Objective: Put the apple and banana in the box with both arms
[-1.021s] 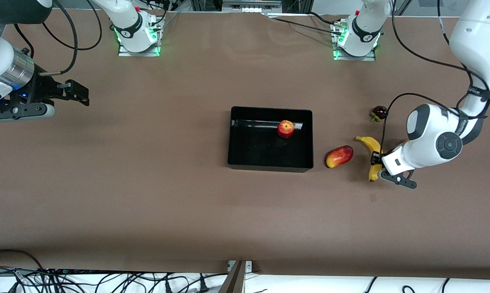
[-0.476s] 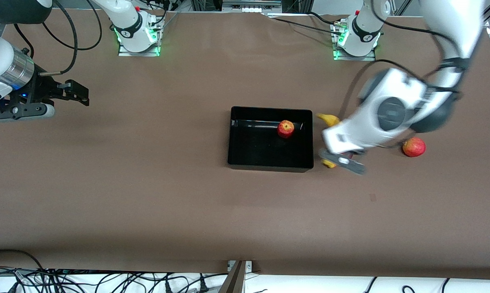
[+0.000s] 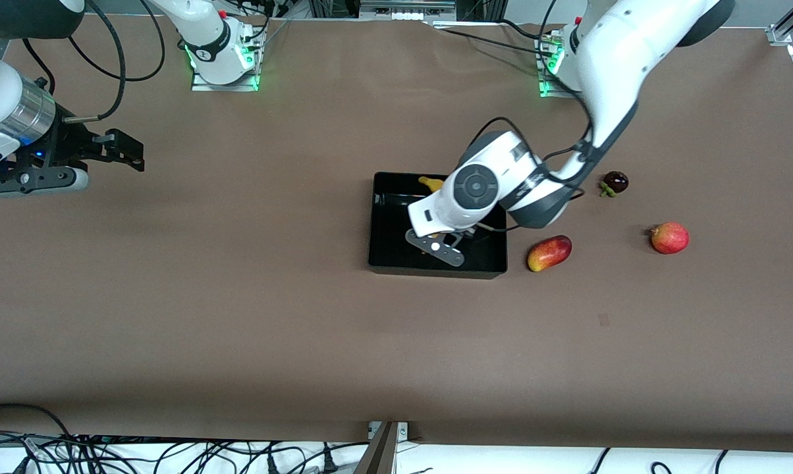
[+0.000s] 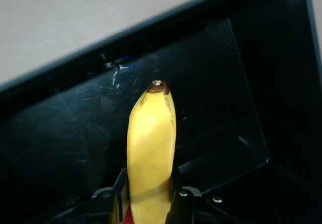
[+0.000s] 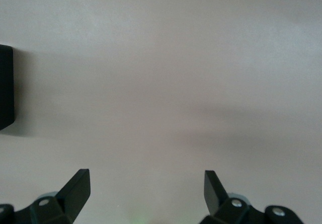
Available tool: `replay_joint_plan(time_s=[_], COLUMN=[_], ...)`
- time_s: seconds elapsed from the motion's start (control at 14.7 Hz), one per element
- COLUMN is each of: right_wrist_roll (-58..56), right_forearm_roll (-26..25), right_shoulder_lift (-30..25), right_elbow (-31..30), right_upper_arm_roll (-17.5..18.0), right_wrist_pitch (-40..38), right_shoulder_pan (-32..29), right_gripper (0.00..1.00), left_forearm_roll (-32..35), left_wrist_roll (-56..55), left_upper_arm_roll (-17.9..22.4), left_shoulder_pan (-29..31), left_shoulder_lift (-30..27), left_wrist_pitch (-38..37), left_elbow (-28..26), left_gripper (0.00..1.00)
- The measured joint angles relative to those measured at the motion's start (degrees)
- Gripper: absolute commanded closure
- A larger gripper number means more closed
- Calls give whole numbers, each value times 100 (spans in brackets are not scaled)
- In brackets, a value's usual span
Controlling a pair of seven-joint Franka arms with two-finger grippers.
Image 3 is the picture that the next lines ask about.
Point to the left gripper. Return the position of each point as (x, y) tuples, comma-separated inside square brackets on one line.
[(450, 239)]

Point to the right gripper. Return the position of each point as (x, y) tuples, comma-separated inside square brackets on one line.
[(65, 145)]

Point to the yellow banana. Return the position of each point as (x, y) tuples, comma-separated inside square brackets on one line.
[(431, 184)]

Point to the black plastic box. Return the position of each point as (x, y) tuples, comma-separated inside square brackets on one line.
[(396, 250)]

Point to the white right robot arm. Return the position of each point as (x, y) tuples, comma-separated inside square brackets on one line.
[(205, 33)]

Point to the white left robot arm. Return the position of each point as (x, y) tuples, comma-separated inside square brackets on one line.
[(607, 52)]

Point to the red apple right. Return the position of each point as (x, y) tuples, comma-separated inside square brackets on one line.
[(670, 238)]

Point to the red yellow mango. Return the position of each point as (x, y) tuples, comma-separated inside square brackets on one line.
[(549, 253)]

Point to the dark purple mangosteen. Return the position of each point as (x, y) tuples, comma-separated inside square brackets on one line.
[(615, 181)]

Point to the grey power strip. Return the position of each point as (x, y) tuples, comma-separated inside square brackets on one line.
[(406, 13)]

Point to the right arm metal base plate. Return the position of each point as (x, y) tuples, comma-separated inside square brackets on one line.
[(202, 87)]

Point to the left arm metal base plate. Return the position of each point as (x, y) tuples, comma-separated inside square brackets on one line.
[(548, 94)]

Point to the small metal bracket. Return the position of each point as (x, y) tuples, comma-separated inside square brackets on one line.
[(403, 431)]

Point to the aluminium profile post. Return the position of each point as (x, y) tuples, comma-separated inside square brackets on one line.
[(378, 454)]

